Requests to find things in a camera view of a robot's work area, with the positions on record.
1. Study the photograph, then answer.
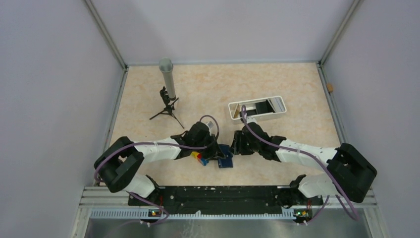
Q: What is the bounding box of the white card tray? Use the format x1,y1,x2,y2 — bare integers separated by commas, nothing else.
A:
228,96,287,124

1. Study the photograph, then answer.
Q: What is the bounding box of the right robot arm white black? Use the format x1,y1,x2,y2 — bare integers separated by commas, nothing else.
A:
230,122,377,204

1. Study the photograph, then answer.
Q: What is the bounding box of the aluminium frame rail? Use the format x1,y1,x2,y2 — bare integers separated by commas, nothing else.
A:
316,0,363,143
83,0,129,186

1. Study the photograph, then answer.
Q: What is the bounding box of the aluminium frame rail left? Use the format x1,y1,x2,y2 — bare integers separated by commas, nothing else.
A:
83,0,129,186

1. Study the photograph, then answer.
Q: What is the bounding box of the dark blue card holder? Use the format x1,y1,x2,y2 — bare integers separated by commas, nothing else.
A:
217,144,233,169

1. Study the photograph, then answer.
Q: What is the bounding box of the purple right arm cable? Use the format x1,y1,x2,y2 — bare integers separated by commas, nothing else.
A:
240,105,361,224

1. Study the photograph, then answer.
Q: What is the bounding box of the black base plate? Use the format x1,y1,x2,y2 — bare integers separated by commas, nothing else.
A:
146,185,323,215

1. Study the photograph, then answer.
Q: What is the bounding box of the grey microphone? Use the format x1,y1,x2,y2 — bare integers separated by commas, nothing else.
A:
159,58,176,101

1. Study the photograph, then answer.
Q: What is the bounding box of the black mini tripod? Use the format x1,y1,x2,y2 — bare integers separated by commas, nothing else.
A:
149,87,185,129

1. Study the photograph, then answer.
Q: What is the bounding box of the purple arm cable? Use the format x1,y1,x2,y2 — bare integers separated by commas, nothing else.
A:
93,115,220,226
240,105,361,224

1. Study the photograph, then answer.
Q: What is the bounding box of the red blue toy brick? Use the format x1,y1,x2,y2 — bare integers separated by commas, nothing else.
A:
196,154,208,166

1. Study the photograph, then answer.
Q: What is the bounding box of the yellow green toy brick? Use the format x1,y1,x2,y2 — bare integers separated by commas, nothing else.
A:
191,151,201,159

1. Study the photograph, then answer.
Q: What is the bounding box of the aluminium frame rail right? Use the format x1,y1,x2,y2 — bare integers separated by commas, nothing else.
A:
316,0,363,143

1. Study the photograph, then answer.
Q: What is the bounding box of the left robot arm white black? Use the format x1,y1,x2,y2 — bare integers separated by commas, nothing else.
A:
94,121,224,205

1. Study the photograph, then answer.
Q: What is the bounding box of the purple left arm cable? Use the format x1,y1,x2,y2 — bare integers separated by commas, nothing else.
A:
93,115,220,226

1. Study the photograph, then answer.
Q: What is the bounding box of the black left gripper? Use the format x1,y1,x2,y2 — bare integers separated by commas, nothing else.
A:
193,133,225,160

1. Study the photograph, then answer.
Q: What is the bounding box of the black card in tray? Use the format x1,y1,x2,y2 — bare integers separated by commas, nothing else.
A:
246,100,274,116

